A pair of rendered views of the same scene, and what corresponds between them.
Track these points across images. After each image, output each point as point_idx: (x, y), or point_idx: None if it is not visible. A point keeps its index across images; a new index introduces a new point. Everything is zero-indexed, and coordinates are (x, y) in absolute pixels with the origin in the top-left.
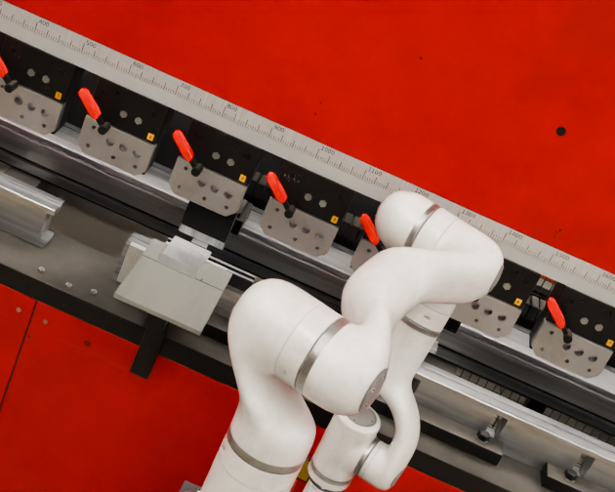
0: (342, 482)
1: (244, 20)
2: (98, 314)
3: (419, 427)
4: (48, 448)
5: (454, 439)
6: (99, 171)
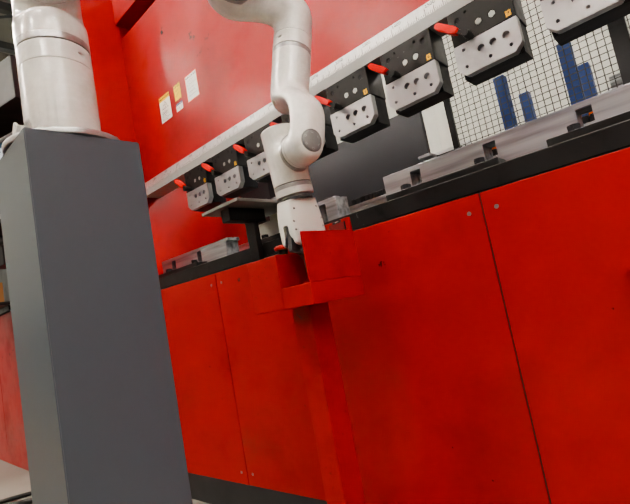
0: (289, 182)
1: (237, 77)
2: (235, 258)
3: (313, 100)
4: (253, 366)
5: (454, 176)
6: None
